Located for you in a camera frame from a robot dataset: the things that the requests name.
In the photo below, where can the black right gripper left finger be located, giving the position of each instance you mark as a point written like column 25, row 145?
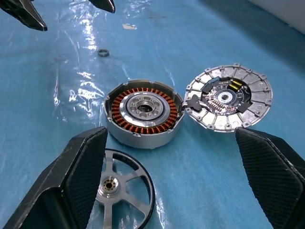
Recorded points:
column 71, row 186

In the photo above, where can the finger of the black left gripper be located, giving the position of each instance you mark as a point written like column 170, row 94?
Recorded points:
column 23, row 13
column 104, row 4

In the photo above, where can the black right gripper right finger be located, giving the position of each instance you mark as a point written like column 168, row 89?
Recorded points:
column 274, row 179

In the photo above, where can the black rotor ring with brass shaft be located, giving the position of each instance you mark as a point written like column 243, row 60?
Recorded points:
column 109, row 185

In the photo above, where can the silver motor housing copper windings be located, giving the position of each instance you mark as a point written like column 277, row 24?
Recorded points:
column 143, row 140

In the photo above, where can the silver motor cover circuit board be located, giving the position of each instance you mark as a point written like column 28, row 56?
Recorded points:
column 257, row 95

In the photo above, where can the small pale tape scrap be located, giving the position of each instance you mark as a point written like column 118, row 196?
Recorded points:
column 129, row 26

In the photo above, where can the blue plastic table sheet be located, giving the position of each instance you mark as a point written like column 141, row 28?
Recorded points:
column 190, row 179

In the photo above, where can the white backdrop sheet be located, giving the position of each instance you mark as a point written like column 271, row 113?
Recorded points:
column 286, row 12

